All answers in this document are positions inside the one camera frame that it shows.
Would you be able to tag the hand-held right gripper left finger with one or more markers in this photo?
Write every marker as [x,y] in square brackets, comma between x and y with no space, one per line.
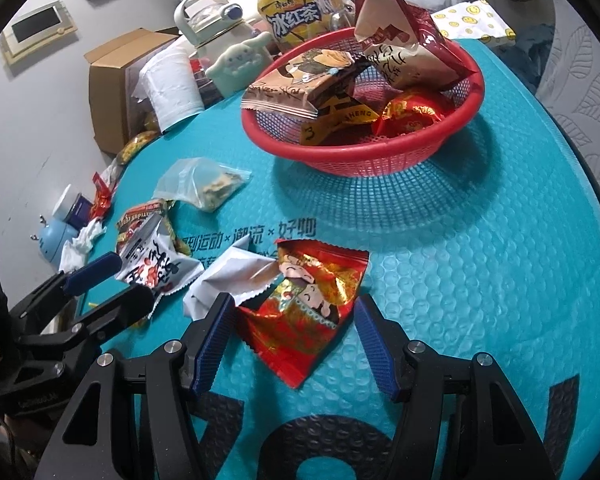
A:
[212,345]

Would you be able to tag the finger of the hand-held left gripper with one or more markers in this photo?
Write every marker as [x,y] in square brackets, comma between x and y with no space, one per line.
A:
[92,271]
[125,305]

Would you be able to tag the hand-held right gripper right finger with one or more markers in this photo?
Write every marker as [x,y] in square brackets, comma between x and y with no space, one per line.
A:
[377,350]

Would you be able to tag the white snack packet black print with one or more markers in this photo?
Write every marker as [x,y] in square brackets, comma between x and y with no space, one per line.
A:
[155,265]

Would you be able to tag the dark multicolour snack packet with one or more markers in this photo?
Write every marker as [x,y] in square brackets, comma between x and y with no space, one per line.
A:
[142,215]

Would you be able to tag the red and gold snack packet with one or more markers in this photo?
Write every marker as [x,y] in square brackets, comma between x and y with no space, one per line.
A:
[300,305]

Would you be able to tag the clear zip bag of nuts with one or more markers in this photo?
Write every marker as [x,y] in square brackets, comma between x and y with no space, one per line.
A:
[200,182]

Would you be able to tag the red plastic mesh basket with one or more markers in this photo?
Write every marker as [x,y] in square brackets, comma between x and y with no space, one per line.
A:
[380,160]

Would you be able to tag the small red snack packet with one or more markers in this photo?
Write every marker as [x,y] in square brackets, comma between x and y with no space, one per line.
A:
[412,112]

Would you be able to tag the brown striped snack packet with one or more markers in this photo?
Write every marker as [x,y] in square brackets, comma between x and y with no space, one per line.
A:
[285,92]

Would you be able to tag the dark red snack packet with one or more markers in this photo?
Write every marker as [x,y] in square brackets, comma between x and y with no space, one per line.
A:
[415,60]

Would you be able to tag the crumpled white tissue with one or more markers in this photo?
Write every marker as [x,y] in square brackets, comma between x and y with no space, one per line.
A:
[77,255]

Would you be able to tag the small blue humidifier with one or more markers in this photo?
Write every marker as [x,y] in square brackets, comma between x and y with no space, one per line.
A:
[55,240]

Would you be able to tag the purple jar white lid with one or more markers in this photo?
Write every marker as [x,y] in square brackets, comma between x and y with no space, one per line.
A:
[77,210]

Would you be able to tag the teal bubble mat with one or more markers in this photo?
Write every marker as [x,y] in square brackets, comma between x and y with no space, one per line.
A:
[480,285]

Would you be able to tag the yellow snack bag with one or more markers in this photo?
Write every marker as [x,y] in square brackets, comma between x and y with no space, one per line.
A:
[135,145]

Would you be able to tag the open cardboard box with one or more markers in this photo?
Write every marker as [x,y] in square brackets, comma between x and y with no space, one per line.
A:
[110,85]

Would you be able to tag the white paper towel roll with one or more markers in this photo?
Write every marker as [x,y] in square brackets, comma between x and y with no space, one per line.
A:
[172,90]

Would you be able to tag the cream character water bottle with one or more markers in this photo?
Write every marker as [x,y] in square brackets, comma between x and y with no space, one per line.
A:
[230,65]

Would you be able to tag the yellow label drink bottle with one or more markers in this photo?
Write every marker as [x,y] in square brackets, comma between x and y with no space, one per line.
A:
[295,15]

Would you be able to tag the blue cloth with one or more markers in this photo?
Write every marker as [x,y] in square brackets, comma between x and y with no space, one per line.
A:
[535,55]

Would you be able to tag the grey quilted cushion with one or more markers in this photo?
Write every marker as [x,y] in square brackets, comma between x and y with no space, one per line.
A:
[590,85]

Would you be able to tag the yellow smiley paper bag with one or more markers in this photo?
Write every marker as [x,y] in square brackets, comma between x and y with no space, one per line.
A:
[472,17]

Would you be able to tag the wall intercom panel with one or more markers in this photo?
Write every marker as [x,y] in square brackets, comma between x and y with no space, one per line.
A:
[37,27]

